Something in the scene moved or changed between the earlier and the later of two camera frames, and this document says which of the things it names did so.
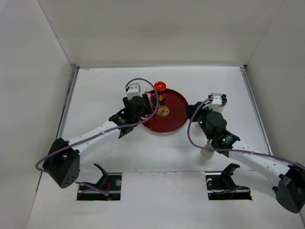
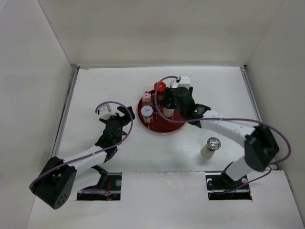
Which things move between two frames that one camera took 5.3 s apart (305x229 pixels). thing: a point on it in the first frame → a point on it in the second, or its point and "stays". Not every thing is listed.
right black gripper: x=202 y=108 → x=169 y=89
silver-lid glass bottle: x=197 y=129 → x=174 y=84
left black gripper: x=146 y=110 → x=116 y=117
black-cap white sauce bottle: x=219 y=107 → x=169 y=104
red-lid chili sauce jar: x=160 y=87 stays
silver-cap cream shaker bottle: x=208 y=154 stays
